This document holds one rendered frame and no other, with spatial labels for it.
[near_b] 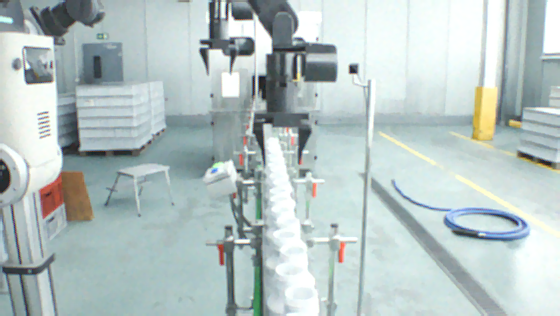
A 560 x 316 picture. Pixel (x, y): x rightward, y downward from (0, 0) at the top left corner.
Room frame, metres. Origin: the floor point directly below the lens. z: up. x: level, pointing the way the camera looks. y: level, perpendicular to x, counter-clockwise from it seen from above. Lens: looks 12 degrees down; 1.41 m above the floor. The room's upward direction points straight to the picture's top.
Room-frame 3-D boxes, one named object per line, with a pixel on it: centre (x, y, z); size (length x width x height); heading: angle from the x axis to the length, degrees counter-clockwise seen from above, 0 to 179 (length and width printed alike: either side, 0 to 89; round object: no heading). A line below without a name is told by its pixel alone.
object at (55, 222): (3.35, 2.16, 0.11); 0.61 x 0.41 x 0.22; 5
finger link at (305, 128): (0.79, -0.02, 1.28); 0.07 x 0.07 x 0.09; 2
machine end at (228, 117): (6.24, 0.23, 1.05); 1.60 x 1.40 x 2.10; 3
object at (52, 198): (3.35, 2.16, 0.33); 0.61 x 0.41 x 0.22; 5
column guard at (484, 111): (8.69, -4.26, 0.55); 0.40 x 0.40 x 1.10; 3
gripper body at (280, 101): (0.79, 0.00, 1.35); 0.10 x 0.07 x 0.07; 92
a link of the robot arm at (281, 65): (0.79, -0.01, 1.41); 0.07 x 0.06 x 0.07; 93
